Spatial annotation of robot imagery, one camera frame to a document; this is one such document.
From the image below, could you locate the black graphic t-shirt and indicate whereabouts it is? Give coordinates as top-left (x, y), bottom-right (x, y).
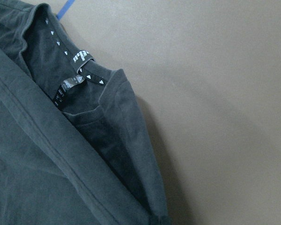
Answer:
top-left (0, 0), bottom-right (171, 225)

